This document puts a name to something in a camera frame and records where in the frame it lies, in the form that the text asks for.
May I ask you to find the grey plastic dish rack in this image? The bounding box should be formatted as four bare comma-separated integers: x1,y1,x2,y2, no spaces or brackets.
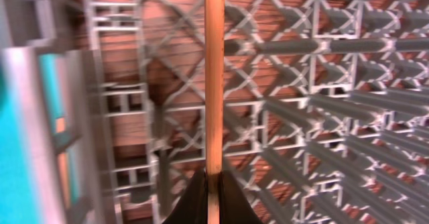
1,0,428,223

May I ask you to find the teal plastic serving tray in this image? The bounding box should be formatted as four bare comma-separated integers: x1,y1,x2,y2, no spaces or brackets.
1,48,89,223

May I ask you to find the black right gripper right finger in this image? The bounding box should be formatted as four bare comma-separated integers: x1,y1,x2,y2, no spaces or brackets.
219,170,262,224

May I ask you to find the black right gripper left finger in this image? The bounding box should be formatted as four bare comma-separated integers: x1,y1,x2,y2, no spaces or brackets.
163,170,208,224

